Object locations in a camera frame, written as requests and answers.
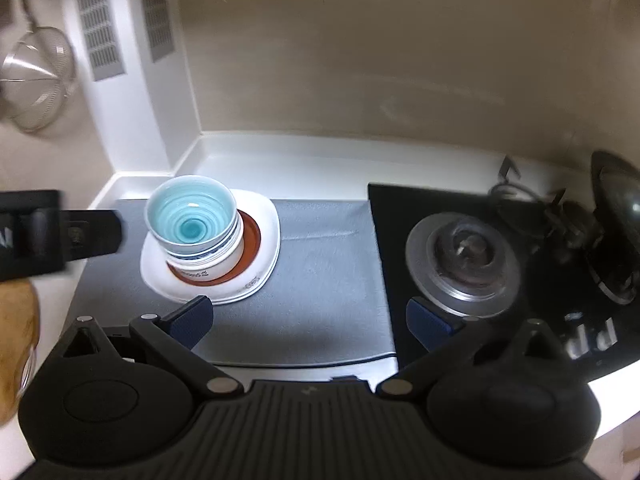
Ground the grey printed drying mat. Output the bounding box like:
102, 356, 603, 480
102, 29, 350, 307
65, 199, 401, 368

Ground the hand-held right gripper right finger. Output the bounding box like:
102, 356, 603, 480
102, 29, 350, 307
375, 297, 573, 398

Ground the grey wall vent grille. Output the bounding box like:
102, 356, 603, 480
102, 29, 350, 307
72, 0, 126, 83

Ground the white floral plate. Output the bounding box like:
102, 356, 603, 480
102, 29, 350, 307
150, 240, 280, 306
140, 189, 280, 303

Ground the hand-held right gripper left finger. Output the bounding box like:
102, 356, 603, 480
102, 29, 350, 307
59, 295, 247, 397

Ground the red round plate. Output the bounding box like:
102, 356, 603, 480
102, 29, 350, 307
167, 210, 262, 287

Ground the white bowl with blue pattern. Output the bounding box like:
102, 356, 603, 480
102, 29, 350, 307
162, 210, 245, 281

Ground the black glass gas stove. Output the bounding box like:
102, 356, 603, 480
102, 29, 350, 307
367, 182, 640, 386

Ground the black pan support grate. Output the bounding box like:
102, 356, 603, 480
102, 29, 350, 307
487, 155, 601, 263

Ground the metal mesh strainer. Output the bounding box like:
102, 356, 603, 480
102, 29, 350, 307
0, 0, 79, 134

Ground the teal glazed bowl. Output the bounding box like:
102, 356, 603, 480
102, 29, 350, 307
145, 175, 238, 256

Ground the black wok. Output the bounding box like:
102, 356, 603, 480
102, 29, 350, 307
587, 150, 640, 307

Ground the silver gas burner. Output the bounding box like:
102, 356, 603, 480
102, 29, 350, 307
405, 212, 521, 318

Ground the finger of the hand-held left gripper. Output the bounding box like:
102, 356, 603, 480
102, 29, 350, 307
60, 208, 127, 262

